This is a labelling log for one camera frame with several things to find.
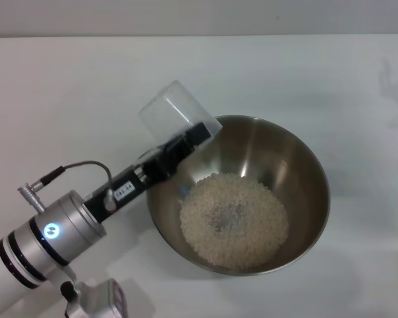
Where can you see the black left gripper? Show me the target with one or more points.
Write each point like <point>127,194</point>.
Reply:
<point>126,190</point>

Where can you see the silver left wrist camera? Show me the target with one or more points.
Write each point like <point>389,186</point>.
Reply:
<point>99,298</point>

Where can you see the white rice grains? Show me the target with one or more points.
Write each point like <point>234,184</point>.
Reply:
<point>252,238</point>

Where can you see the stainless steel mixing bowl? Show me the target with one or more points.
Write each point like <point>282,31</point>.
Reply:
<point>268,155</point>

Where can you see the clear plastic measuring cup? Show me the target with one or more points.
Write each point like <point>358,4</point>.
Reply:
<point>172,109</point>

